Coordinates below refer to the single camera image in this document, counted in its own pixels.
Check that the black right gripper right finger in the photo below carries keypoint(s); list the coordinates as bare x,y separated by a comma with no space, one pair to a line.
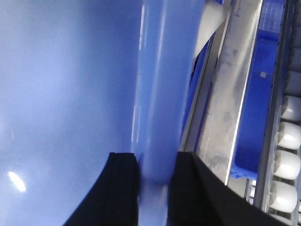
198,198

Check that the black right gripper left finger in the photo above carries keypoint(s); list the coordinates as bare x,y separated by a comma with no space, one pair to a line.
113,199

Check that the light blue plastic tray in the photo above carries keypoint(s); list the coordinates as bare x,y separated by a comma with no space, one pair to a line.
80,79

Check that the dark blue bin below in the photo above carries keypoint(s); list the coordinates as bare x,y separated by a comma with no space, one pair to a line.
258,92

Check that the white roller conveyor track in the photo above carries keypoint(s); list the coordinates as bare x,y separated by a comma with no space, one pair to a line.
282,134

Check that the aluminium shelf rail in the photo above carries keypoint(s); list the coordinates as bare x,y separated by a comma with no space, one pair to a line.
225,47

